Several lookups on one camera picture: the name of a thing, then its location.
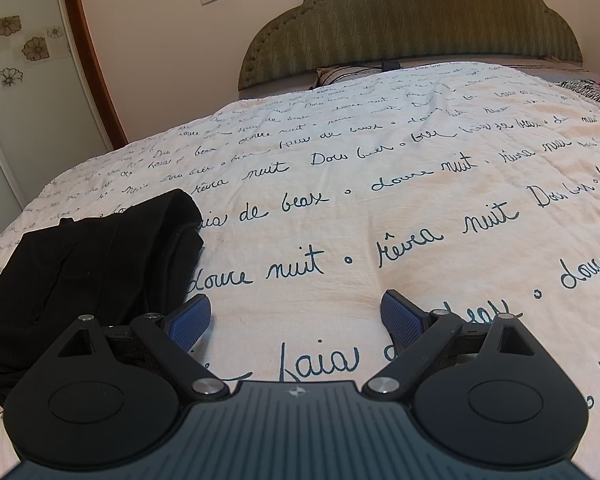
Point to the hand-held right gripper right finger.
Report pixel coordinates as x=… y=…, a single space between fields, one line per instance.
x=401 y=321

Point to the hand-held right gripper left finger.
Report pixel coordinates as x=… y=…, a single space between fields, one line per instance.
x=192 y=321

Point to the black pants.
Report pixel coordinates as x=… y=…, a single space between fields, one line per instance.
x=80 y=260

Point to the white script printed blanket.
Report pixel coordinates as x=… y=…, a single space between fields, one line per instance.
x=380 y=160

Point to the striped pillow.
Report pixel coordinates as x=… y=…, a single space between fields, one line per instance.
x=341 y=74

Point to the small black object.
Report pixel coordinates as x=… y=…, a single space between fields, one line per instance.
x=392 y=65

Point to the white flower decal door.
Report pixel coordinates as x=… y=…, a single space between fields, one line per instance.
x=20 y=110

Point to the floral zebra patterned quilt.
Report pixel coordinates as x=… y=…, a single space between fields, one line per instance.
x=595 y=92

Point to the green upholstered headboard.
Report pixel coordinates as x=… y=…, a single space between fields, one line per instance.
x=405 y=10

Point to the brown wooden door frame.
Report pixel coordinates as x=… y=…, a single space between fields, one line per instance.
x=96 y=60

